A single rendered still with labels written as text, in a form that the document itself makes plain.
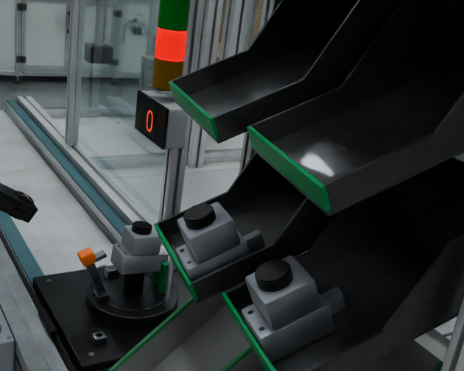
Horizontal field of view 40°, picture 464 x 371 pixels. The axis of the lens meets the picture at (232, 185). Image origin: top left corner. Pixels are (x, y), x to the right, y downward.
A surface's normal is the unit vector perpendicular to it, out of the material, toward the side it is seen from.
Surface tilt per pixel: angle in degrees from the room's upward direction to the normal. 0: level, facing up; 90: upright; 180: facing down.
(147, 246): 90
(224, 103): 25
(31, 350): 0
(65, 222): 0
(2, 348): 90
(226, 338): 45
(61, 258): 0
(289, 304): 90
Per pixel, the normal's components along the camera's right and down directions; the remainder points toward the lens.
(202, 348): -0.56, -0.65
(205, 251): 0.36, 0.38
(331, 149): -0.27, -0.83
